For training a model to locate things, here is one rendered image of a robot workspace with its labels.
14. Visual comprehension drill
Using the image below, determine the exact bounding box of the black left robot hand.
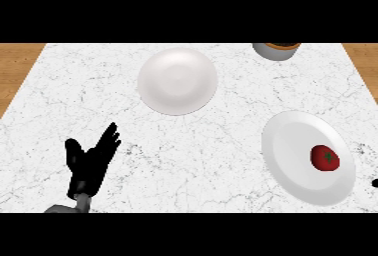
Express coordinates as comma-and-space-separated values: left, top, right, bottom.
63, 121, 122, 201

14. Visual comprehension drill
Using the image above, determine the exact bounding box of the red tomato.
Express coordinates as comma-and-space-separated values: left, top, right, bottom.
308, 144, 341, 172

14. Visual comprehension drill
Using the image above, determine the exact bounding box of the pinkish white plate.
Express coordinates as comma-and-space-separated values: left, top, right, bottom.
135, 46, 219, 117

